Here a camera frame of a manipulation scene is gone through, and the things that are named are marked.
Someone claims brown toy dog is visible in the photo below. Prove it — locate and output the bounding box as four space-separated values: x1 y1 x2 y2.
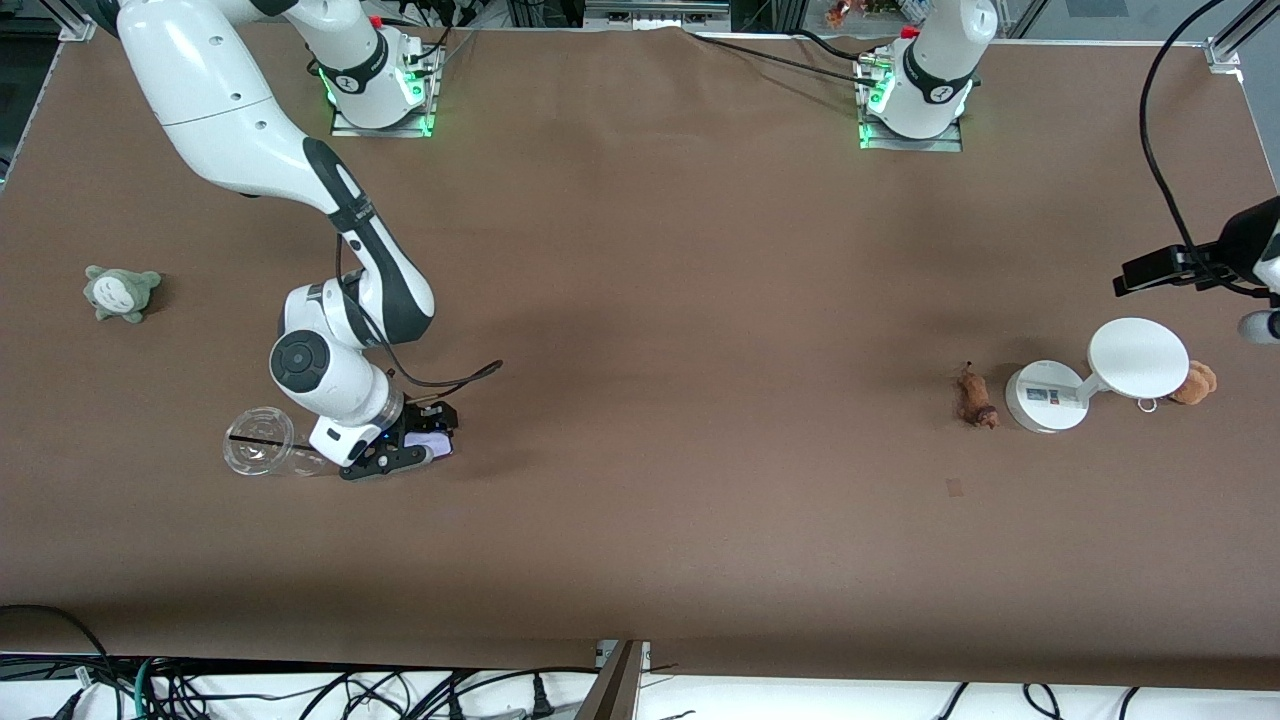
955 362 1000 431

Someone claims clear plastic cup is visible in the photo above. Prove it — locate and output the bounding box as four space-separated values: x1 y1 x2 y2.
222 406 336 478

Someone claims white round desk lamp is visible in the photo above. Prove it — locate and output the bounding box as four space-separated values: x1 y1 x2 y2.
1005 317 1191 433

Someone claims grey green plush toy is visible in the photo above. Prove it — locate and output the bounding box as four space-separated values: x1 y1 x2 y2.
83 265 163 324

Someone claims grey power strip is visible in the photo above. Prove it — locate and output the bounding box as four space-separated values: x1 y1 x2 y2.
585 0 731 31

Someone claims brown teddy keychain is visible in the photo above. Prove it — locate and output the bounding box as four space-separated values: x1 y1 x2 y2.
1137 360 1219 413

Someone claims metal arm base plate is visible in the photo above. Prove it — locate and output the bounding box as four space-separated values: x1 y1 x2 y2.
330 40 438 139
858 55 964 153

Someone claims aluminium frame post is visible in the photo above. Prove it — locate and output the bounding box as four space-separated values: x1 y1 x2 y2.
575 640 651 720

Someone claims black looped floor cable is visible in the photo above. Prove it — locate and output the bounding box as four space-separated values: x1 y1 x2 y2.
0 604 113 691

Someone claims black cable on table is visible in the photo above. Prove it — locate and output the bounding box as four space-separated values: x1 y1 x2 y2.
688 32 883 86

